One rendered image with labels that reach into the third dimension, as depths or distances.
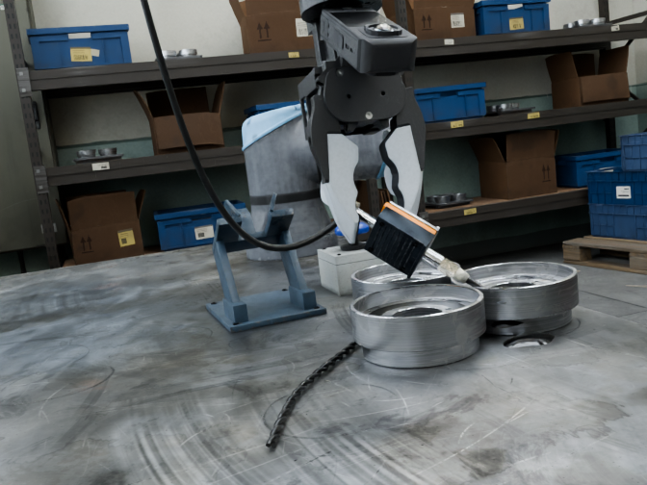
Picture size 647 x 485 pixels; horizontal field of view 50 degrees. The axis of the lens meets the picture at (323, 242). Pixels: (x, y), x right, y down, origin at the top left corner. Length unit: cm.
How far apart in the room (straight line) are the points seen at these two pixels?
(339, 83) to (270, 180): 51
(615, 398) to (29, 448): 37
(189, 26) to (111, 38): 71
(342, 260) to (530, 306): 27
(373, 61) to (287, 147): 57
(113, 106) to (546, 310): 412
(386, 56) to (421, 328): 20
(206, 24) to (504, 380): 430
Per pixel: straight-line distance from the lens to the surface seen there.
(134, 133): 456
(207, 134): 405
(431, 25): 455
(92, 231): 404
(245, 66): 407
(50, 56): 409
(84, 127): 456
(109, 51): 411
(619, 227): 479
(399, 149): 60
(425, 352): 52
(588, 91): 510
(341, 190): 58
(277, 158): 108
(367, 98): 59
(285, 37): 422
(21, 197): 433
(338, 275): 78
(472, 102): 465
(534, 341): 57
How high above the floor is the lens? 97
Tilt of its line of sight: 8 degrees down
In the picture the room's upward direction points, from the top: 7 degrees counter-clockwise
